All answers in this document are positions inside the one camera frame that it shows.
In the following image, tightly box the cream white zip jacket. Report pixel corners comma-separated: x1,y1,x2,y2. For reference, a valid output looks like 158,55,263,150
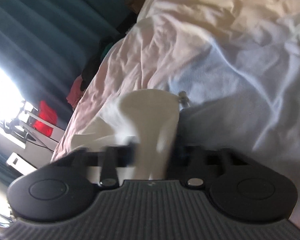
70,89,179,180

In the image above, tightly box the pink clothes pile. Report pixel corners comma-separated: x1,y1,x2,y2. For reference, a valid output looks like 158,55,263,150
66,75,84,111

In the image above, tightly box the red garment on stand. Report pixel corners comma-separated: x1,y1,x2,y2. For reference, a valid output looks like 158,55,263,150
32,100,58,137

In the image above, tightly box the garment steamer stand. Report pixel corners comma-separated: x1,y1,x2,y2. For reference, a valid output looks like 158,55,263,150
0,100,64,153

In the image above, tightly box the pastel bed sheet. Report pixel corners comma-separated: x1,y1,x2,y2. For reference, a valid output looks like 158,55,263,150
52,0,300,227

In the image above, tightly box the window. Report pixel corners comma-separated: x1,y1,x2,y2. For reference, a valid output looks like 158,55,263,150
0,68,25,129

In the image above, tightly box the dark teal right curtain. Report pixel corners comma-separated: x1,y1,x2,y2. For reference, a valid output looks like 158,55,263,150
0,0,129,128

